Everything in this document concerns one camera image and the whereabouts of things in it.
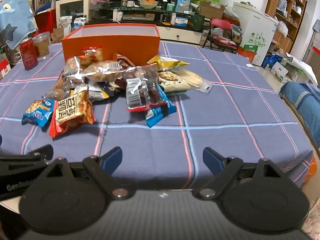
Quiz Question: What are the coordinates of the white fruit bowl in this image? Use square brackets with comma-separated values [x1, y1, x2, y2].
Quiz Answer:
[138, 0, 159, 9]

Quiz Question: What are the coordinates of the clear packet of beige crackers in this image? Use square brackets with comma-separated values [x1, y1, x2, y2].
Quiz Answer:
[178, 69, 213, 94]

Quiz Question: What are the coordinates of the white glass door cabinet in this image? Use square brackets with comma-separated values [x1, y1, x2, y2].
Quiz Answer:
[55, 0, 97, 28]

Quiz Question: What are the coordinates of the blue striped bedding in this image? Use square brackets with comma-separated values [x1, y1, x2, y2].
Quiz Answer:
[278, 81, 320, 153]

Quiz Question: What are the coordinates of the white pillow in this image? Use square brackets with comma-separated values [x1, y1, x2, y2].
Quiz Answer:
[282, 52, 318, 84]

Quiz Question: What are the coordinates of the blue star print cloth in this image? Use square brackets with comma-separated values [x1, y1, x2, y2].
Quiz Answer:
[0, 0, 38, 49]

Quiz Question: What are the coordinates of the brown cardboard box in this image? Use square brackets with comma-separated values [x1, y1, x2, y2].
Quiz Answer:
[198, 0, 225, 19]

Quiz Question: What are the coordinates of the white chocolate cookie packet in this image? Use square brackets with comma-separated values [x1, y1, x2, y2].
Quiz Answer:
[157, 71, 192, 93]

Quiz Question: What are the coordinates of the orange cardboard box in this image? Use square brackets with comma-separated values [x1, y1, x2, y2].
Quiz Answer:
[61, 23, 161, 63]

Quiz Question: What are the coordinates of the silver nut packet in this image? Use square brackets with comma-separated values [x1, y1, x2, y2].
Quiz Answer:
[54, 56, 87, 91]

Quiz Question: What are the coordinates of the white chest freezer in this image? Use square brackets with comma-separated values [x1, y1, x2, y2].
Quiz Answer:
[232, 2, 279, 67]

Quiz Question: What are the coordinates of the clear packet of red snacks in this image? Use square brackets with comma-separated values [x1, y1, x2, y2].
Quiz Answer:
[125, 63, 168, 112]

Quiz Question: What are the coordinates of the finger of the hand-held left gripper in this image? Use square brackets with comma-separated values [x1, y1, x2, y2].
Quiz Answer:
[0, 144, 54, 180]

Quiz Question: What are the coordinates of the clear bag of brown pastries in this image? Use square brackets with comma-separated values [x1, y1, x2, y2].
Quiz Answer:
[82, 59, 137, 83]

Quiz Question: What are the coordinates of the blue wafer packet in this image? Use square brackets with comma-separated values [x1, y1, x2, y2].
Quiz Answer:
[145, 89, 177, 128]

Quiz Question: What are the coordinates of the red storage box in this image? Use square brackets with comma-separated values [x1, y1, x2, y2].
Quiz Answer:
[33, 8, 57, 34]

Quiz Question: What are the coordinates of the blue chip cookie packet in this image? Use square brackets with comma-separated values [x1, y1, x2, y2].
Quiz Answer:
[22, 99, 56, 127]

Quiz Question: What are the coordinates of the clear plastic jar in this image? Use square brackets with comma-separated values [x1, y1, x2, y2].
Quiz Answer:
[32, 32, 51, 61]

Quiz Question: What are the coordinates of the red soda can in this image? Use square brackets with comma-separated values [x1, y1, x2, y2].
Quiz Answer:
[19, 39, 39, 70]

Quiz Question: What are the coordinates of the red folding chair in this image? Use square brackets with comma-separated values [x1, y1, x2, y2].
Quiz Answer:
[202, 17, 242, 54]

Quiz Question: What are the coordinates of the yellow chip packet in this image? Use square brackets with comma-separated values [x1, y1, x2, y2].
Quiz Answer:
[147, 55, 191, 72]

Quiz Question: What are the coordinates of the red cream snack packet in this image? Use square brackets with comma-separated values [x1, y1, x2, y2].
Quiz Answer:
[49, 90, 96, 138]

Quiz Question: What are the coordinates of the blue white carton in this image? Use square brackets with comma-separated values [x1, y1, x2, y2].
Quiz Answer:
[176, 0, 191, 13]

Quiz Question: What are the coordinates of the glass television stand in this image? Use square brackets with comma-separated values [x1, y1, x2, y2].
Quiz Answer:
[98, 3, 198, 23]

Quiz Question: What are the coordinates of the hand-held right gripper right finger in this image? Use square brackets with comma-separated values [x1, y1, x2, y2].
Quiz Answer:
[192, 147, 285, 201]

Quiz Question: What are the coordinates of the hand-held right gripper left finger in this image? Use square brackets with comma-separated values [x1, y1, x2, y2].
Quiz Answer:
[42, 146, 130, 200]

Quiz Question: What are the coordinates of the brown orange snack packet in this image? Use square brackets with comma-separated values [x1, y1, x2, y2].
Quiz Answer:
[41, 88, 67, 101]

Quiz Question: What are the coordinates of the dark red snack packet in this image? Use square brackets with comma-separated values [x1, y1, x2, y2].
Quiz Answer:
[113, 52, 137, 68]

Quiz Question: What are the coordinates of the checked blue tablecloth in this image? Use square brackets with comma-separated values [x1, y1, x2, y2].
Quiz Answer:
[0, 39, 314, 191]

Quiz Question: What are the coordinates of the orange peanut packet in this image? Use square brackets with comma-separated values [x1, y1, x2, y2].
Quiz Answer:
[81, 45, 104, 66]

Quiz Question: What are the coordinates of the green snack packet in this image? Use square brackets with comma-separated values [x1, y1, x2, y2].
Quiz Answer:
[165, 90, 188, 97]

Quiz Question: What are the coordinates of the white blue bag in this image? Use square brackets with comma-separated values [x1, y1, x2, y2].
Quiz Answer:
[73, 17, 87, 31]

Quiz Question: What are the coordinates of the wooden shelf unit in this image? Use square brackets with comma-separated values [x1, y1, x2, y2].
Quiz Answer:
[265, 0, 308, 43]

